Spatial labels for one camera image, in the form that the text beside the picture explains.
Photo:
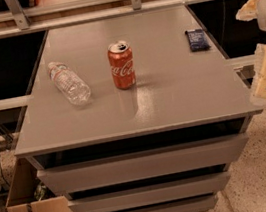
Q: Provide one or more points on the clear plastic water bottle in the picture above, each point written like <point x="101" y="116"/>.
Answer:
<point x="72" y="86"/>

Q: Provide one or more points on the red coca-cola can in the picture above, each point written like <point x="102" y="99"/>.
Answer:
<point x="121" y="64"/>

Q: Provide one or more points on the middle grey drawer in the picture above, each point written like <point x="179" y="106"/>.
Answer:
<point x="152" y="194"/>

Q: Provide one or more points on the brown cardboard box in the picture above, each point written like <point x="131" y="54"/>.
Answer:
<point x="22" y="197"/>

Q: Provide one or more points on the grey drawer cabinet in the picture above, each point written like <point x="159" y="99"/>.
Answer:
<point x="179" y="97"/>

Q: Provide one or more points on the top grey drawer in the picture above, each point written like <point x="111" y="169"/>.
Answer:
<point x="143" y="165"/>

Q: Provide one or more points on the dark blue snack packet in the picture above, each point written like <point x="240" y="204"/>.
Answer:
<point x="197" y="40"/>

